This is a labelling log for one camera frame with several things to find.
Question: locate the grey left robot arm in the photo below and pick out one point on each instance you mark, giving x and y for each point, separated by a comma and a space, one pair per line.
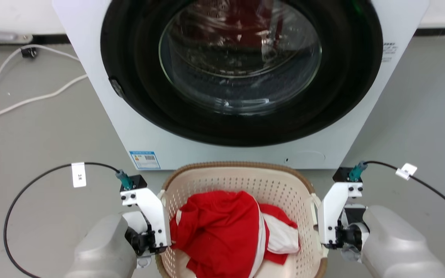
102, 251

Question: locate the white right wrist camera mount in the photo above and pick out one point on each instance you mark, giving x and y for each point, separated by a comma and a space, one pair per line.
332, 208

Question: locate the black floor plug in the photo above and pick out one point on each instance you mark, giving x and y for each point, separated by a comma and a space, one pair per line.
29, 52

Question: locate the red laundry inside drum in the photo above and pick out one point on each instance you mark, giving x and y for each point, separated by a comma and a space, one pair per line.
245, 19

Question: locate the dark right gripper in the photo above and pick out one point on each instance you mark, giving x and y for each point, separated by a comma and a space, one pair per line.
348, 235

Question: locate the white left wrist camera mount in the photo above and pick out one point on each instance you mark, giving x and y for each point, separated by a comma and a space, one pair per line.
149, 204

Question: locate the black round washer door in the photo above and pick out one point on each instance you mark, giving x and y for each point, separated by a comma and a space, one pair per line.
137, 96

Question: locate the blue energy label sticker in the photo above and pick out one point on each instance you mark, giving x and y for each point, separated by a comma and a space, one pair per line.
144, 159

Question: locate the white front-load washing machine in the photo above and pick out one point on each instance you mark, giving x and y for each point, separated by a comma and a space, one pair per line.
129, 127

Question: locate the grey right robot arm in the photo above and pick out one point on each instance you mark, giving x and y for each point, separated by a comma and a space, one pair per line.
396, 247

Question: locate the red garment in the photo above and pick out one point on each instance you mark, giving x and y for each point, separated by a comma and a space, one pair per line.
214, 227

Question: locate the printed text label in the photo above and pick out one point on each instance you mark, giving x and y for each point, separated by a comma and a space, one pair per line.
389, 50

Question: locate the beige perforated laundry basket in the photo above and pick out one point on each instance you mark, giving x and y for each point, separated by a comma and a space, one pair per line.
245, 181

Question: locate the white garment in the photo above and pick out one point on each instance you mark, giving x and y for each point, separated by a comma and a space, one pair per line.
282, 236

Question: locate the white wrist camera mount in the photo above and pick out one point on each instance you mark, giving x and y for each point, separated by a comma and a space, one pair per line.
332, 208
149, 204

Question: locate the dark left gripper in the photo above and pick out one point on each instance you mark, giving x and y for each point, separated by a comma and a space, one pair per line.
143, 241

